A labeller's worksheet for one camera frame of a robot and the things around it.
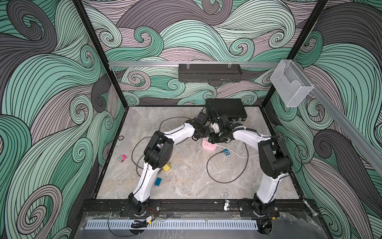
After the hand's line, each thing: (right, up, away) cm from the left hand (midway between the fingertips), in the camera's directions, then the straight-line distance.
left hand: (209, 132), depth 96 cm
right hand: (0, -5, -1) cm, 5 cm away
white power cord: (+19, -14, -3) cm, 24 cm away
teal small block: (-31, -26, -14) cm, 43 cm away
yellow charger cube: (-26, -19, -10) cm, 34 cm away
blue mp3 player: (+11, -12, -3) cm, 16 cm away
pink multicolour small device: (-55, -15, -7) cm, 57 cm away
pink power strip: (-1, -9, -1) cm, 9 cm away
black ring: (-62, -3, +7) cm, 63 cm away
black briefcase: (+23, +17, +21) cm, 36 cm away
